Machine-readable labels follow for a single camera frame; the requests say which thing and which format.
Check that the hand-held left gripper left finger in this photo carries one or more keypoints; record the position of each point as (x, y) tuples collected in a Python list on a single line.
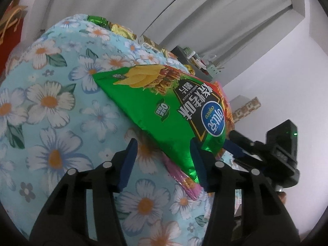
[(128, 161)]

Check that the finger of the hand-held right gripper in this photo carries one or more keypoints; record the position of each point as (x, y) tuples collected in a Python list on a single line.
[(234, 150), (246, 141)]

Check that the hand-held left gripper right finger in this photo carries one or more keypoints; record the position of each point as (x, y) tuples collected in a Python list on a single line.
[(201, 164)]

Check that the pink snack packet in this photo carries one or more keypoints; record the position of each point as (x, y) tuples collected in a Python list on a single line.
[(182, 182)]

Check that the green chip bag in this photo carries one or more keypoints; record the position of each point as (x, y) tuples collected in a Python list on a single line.
[(158, 117)]

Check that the checkered tall box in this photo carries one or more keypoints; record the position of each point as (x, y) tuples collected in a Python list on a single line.
[(246, 109)]

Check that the floral blue tablecloth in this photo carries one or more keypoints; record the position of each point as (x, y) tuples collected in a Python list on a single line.
[(64, 123)]

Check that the green pen holder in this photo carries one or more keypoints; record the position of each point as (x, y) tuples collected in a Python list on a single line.
[(214, 69)]

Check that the wooden box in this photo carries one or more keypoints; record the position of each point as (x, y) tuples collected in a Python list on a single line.
[(196, 59)]

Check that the grey cabinet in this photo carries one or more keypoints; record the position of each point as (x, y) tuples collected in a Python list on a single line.
[(179, 53)]

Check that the orange candy wrapper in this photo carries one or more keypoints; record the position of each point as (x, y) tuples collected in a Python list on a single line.
[(167, 53)]

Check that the gold box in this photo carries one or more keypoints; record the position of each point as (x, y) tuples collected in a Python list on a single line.
[(149, 41)]

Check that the golden candy wrapper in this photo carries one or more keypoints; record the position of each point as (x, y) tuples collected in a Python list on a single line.
[(121, 30)]

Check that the white curtain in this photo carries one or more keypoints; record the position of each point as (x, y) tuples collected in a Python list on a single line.
[(179, 18)]

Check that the green candy wrapper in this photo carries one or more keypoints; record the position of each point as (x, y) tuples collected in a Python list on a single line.
[(97, 21)]

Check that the red gift bag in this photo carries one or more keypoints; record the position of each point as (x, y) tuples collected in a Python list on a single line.
[(11, 41)]

